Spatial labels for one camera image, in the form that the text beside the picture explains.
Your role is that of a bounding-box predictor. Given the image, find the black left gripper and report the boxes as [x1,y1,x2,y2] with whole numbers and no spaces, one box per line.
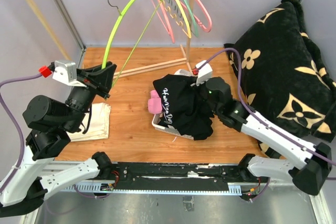
[64,61,119,131]

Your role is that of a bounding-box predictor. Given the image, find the pink t shirt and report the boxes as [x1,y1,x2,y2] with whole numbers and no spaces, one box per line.
[148,90,162,114]

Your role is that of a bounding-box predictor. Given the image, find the pink hanger with metal hook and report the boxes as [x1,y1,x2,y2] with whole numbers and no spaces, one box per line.
[151,0,175,43]

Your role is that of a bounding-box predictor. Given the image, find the black t shirt with print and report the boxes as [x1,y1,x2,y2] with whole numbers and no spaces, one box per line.
[177,88,214,141]

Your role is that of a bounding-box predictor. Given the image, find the lime green hanger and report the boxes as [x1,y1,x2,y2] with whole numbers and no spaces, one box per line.
[101,0,169,90]

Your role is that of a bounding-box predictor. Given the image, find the mint green hanger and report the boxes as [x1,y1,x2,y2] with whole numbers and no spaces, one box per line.
[162,0,202,37]

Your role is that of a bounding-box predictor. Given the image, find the yellow hanger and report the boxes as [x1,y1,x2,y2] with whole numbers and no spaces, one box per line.
[145,0,194,38]

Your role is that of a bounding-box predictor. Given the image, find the pink plastic hanger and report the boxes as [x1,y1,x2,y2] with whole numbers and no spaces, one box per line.
[157,0,213,33]

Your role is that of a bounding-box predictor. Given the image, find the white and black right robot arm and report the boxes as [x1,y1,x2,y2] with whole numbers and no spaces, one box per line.
[200,77,333,196]

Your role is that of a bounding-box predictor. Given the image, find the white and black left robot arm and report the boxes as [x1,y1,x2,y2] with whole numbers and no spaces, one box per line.
[1,60,117,217]

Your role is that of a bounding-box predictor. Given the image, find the folded cream cloth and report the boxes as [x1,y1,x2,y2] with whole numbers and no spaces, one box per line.
[68,103,111,142]

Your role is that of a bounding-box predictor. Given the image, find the white perforated plastic basket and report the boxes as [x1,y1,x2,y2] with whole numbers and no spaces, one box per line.
[152,69,194,140]

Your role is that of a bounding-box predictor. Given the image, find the wooden clothes rack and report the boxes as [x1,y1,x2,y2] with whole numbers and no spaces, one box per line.
[26,0,193,80]

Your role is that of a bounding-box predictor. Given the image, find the black floral plush blanket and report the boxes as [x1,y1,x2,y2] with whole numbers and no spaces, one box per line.
[224,0,336,161]

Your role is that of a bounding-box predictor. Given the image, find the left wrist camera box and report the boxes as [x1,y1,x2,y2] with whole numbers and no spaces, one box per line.
[39,60,86,87]

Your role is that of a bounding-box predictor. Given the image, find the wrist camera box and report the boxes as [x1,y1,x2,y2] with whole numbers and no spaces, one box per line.
[39,60,86,87]
[191,60,213,87]

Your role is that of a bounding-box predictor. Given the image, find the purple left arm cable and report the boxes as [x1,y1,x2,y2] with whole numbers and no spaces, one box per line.
[0,73,43,196]

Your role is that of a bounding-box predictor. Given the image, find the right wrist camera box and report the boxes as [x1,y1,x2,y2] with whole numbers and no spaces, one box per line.
[191,60,213,87]

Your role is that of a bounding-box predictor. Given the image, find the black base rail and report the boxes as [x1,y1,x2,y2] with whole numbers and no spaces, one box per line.
[76,161,271,191]

